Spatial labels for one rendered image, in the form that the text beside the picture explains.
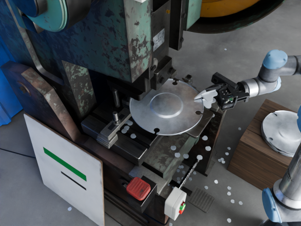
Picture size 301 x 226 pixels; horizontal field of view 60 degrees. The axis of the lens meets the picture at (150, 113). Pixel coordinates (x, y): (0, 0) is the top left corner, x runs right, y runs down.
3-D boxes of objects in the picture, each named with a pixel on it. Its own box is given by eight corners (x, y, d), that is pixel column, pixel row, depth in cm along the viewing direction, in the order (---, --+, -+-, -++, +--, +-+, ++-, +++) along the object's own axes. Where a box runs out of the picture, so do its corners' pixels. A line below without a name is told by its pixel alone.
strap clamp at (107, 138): (135, 120, 109) (133, 103, 101) (108, 149, 100) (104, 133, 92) (123, 114, 111) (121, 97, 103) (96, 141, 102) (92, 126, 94)
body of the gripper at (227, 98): (224, 98, 100) (252, 91, 102) (214, 84, 105) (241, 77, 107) (220, 111, 106) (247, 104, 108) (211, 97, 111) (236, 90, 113)
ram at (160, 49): (178, 73, 99) (184, -4, 76) (156, 97, 91) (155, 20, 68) (141, 57, 105) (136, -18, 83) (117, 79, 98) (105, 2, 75)
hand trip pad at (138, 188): (152, 195, 91) (152, 185, 85) (142, 209, 87) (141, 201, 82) (136, 184, 93) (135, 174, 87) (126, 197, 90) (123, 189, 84)
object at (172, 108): (144, 74, 115) (144, 72, 115) (209, 88, 109) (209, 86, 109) (118, 124, 98) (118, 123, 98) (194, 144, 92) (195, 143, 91)
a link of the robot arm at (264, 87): (274, 67, 109) (267, 81, 116) (251, 72, 107) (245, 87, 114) (285, 79, 105) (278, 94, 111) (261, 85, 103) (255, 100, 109)
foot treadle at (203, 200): (213, 201, 147) (215, 197, 143) (205, 216, 142) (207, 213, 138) (130, 149, 169) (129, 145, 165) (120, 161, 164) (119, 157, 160)
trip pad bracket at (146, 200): (157, 203, 105) (157, 181, 90) (143, 223, 100) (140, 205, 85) (145, 194, 108) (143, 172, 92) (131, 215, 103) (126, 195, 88)
